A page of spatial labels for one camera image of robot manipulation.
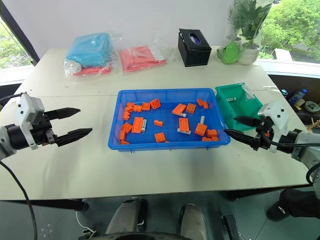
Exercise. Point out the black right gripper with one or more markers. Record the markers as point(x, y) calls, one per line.
point(266, 132)

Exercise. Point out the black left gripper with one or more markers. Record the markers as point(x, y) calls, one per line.
point(46, 130)

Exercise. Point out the dark rounded robot base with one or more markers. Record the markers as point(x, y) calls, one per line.
point(155, 236)

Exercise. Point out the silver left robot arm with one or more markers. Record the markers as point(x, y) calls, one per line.
point(3, 140)

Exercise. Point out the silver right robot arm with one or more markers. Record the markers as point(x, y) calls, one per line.
point(302, 145)

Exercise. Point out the green plastic bin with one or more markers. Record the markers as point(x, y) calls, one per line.
point(240, 110)

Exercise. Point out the black tissue box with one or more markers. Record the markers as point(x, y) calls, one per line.
point(195, 50)

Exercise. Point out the small orange block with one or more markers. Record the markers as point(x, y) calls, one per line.
point(215, 138)
point(200, 102)
point(205, 105)
point(157, 122)

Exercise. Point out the clear plastic card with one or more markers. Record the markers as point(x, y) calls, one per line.
point(249, 93)

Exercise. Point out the red cloth under blue cloth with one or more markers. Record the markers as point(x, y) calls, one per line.
point(95, 70)

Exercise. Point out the clear water bottle blue cap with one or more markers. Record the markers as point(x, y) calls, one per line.
point(298, 96)

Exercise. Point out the dark side shelf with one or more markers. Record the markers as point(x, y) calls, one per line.
point(287, 82)

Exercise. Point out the orange rectangular plastic box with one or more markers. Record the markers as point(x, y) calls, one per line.
point(137, 124)
point(184, 124)
point(178, 109)

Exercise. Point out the grey ceramic bowl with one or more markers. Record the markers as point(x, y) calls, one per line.
point(312, 106)

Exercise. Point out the white plant pot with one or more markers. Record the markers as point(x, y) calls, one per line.
point(250, 56)

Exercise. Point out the blue cloth in plastic bag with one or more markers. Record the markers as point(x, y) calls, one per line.
point(90, 48)

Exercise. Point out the blue plastic tray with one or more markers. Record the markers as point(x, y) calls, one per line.
point(170, 147)

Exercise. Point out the green watering can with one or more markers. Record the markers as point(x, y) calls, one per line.
point(230, 52)

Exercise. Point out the white object on windowsill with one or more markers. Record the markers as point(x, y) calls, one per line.
point(282, 55)

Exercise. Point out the black table leg bar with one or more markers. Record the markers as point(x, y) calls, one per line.
point(50, 204)

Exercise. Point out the black shoe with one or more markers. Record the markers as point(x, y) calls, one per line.
point(287, 205)

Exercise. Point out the red cloth in plastic bag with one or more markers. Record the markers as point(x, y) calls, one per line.
point(140, 58)

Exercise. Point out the black floor stand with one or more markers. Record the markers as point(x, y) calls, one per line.
point(230, 226)

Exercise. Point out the grey right robot foot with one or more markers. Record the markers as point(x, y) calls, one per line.
point(191, 222)

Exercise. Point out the grey robot foot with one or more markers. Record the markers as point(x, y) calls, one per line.
point(126, 217)
point(191, 222)

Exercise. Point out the grey left robot foot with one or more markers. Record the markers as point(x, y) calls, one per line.
point(126, 217)

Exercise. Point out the green leafy plant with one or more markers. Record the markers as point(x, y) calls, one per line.
point(247, 17)

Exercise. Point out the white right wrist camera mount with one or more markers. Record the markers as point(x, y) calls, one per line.
point(275, 111)

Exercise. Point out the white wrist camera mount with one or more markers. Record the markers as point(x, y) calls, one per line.
point(25, 107)
point(275, 111)

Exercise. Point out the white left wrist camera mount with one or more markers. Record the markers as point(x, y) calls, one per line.
point(25, 107)

